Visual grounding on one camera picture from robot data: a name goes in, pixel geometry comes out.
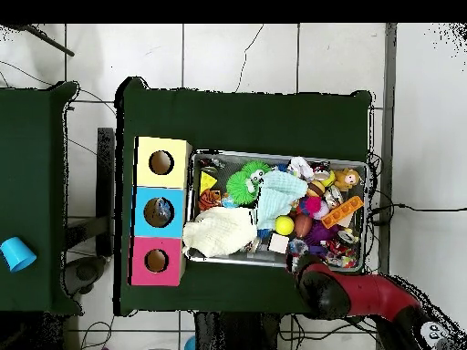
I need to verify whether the cream muslin cloth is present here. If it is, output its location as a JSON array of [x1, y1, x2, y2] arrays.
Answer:
[[182, 207, 259, 260]]

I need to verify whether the mint green muslin cloth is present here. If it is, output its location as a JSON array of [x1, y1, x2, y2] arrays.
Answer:
[[254, 170, 309, 232]]

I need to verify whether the small clear plastic packet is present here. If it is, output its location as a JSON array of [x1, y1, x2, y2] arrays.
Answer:
[[287, 238, 309, 256]]

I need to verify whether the red soda can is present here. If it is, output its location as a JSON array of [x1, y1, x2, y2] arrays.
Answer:
[[327, 234, 360, 270]]

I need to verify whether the shallow clear mesh bin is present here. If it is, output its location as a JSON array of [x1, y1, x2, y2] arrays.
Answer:
[[187, 150, 368, 273]]

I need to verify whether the wooden box with three holes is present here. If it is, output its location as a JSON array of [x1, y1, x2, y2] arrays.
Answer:
[[130, 135, 192, 288]]

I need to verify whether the large green spiky ball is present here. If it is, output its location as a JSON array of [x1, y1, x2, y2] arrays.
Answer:
[[225, 171, 261, 207]]

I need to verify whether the orange tiger plush toy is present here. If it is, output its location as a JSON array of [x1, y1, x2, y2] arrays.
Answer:
[[199, 189, 223, 212]]

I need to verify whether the yellow cheese wedge toy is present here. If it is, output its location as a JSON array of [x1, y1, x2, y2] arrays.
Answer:
[[200, 170, 219, 194]]

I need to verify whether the small green spiky ball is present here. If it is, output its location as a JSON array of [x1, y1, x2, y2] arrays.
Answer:
[[245, 160, 270, 180]]

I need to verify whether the yellow green rubber ball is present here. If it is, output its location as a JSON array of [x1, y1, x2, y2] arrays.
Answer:
[[275, 214, 296, 236]]

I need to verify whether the small wooden cube block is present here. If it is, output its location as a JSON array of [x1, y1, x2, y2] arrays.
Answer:
[[268, 232, 289, 254]]

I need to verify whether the pink spiky ball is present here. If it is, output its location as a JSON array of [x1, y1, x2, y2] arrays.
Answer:
[[304, 195, 327, 220]]

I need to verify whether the orange plastic toy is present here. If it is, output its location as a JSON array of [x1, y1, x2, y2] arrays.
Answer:
[[321, 195, 365, 229]]

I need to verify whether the small brown plush doll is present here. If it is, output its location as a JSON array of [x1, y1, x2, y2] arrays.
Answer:
[[334, 167, 363, 190]]

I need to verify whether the green cloth side table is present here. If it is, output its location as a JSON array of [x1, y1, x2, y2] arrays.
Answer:
[[0, 81, 80, 314]]

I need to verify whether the blue plastic cup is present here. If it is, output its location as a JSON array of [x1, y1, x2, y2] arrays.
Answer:
[[0, 236, 37, 274]]

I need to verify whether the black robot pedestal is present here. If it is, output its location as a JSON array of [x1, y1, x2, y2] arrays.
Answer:
[[192, 312, 293, 350]]

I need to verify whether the black cable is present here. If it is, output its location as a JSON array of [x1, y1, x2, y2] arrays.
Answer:
[[367, 202, 467, 221]]

